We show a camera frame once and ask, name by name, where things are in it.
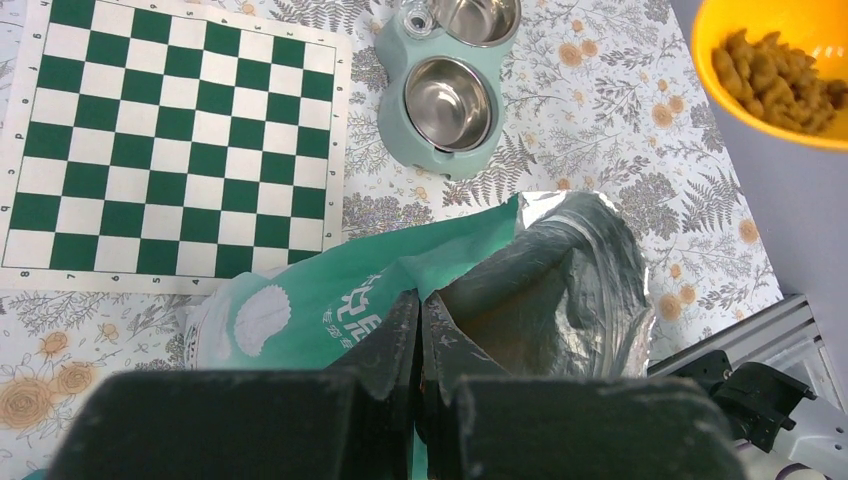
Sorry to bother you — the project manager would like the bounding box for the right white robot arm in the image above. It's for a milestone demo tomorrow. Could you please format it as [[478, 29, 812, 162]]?
[[648, 350, 847, 479]]

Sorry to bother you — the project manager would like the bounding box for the floral tablecloth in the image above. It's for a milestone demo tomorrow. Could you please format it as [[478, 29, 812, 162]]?
[[1, 1, 782, 479]]

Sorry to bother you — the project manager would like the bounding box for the brown pet food kibble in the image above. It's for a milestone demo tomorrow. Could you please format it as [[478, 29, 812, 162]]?
[[711, 29, 847, 135]]

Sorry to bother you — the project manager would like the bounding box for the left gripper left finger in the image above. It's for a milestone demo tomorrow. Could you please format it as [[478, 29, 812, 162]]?
[[46, 291, 420, 479]]

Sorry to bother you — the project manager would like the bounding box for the steel bowl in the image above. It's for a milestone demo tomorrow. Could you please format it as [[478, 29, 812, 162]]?
[[430, 0, 522, 48], [403, 57, 493, 152]]

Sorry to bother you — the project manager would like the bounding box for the teal double pet feeder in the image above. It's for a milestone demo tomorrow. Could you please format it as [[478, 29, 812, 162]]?
[[374, 0, 522, 180]]

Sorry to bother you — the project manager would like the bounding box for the green pet food bag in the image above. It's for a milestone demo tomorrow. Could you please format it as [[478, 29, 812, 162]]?
[[185, 192, 654, 479]]

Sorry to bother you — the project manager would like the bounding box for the orange plastic scoop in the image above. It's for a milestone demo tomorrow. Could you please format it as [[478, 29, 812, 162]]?
[[690, 0, 847, 153]]

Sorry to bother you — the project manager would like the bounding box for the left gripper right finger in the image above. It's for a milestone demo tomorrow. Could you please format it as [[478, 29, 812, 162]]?
[[420, 296, 745, 479]]

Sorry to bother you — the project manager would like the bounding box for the far steel bowl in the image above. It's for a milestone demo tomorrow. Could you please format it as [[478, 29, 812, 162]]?
[[430, 0, 522, 48]]

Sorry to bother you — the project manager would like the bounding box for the clear water bottle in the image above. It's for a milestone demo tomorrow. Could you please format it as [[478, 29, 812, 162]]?
[[397, 0, 435, 39]]

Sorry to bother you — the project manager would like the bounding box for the near steel bowl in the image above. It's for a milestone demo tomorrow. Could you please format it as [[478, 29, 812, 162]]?
[[403, 57, 493, 152]]

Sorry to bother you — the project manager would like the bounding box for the green white chessboard mat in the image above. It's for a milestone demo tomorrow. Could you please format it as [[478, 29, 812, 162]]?
[[1, 1, 352, 294]]

